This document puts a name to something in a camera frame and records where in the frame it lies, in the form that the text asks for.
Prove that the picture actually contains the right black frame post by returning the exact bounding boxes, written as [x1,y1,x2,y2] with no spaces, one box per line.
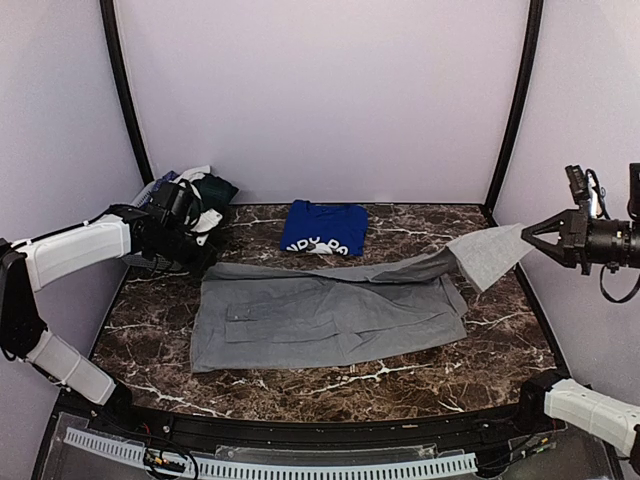
[483,0,545,216]

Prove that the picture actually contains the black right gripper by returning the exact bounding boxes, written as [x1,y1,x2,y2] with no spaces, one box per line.
[521,197,640,273]

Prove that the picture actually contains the grey plastic laundry basket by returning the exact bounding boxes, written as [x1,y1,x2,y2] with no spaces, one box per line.
[127,182,191,274]

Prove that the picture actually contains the blue patterned garment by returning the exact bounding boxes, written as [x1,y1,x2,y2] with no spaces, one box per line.
[151,170,179,191]

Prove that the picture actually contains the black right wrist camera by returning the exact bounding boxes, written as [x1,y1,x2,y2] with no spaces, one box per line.
[565,165,611,220]

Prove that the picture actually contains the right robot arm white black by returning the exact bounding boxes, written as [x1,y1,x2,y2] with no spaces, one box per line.
[510,208,639,471]

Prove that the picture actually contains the white slotted cable duct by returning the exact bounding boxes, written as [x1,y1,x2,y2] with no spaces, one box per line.
[63,428,478,479]

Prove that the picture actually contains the dark garment under pile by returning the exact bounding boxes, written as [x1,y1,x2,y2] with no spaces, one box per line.
[193,174,239,210]

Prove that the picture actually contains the blue printed t-shirt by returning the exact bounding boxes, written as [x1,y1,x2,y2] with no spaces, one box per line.
[279,200,369,257]

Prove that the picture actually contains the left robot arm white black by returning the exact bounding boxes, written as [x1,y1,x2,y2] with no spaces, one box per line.
[1,204,216,436]

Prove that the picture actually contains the dark green white garment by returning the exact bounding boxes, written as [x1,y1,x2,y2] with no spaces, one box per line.
[173,165,211,184]

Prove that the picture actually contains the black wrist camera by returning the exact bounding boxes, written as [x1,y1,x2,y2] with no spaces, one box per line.
[565,165,611,220]
[144,180,223,246]

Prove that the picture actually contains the grey button shirt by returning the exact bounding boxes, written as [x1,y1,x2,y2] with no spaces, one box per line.
[190,224,533,373]

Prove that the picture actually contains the black frame post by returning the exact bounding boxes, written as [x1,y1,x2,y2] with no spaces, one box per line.
[99,0,154,184]
[483,0,545,216]

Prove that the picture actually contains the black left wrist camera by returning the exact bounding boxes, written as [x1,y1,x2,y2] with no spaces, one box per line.
[144,180,223,246]

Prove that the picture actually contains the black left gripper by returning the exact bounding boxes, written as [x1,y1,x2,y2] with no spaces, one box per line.
[149,224,218,278]

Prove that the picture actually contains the left black frame post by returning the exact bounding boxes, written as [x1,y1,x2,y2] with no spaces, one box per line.
[99,0,154,184]

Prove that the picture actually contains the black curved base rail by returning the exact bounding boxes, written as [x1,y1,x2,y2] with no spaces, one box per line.
[52,392,601,456]

